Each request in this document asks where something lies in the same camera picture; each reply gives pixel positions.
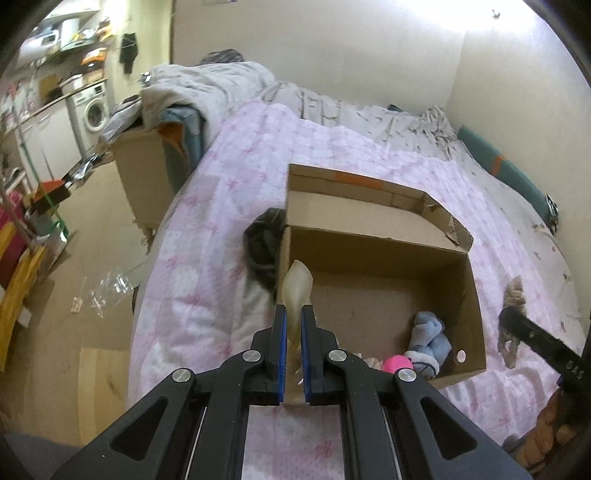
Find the red dustpan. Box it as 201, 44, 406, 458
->
39, 181, 70, 204

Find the pink soft ball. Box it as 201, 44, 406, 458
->
382, 354, 414, 374

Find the yellow storage box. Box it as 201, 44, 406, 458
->
0, 222, 51, 370

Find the teal pillow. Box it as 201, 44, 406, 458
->
457, 126, 555, 222

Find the green broom handle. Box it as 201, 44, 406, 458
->
22, 141, 69, 238

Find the dark striped garment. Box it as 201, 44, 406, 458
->
201, 50, 245, 65

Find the person's left leg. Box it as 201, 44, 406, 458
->
0, 429, 88, 480

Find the black and white patterned cloth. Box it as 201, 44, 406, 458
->
544, 194, 561, 234

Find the person's right hand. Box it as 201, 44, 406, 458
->
529, 394, 583, 468

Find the white base cabinet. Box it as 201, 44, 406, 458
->
0, 97, 84, 185

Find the hanging dark garment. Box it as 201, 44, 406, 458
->
119, 33, 138, 73

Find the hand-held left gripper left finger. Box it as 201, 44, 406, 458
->
48, 304, 289, 480

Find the large cardboard box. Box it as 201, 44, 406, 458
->
112, 127, 178, 234

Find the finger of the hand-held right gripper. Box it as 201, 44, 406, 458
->
501, 307, 581, 371

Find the dark grey cloth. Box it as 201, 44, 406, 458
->
243, 208, 287, 294

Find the blue folded cloth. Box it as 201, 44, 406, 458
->
159, 106, 206, 195

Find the beige sock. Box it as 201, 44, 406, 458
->
279, 259, 315, 402

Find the blue fluffy slipper sock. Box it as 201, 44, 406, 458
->
406, 311, 452, 380

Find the white washing machine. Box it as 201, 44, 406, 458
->
67, 82, 112, 153

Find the grey patterned duvet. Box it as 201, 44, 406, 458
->
99, 60, 278, 144

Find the clear plastic bag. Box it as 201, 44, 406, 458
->
71, 272, 134, 319

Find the orange folded cloth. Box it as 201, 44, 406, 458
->
159, 124, 190, 155

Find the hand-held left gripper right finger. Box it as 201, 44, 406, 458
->
301, 304, 532, 480

